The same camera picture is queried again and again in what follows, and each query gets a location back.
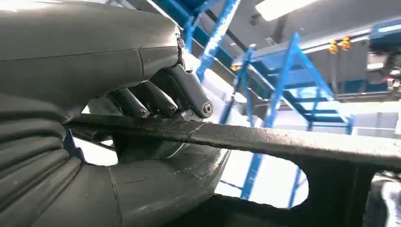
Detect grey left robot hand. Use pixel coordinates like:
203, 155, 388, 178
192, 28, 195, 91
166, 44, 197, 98
0, 0, 232, 227

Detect black foam insert tray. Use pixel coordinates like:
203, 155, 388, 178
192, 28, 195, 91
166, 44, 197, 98
64, 113, 401, 227

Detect blue steel shelf rack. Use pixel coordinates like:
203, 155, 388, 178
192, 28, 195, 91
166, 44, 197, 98
149, 0, 243, 84
218, 31, 357, 210

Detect ceiling light panel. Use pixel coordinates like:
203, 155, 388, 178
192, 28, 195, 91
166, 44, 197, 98
255, 0, 319, 22

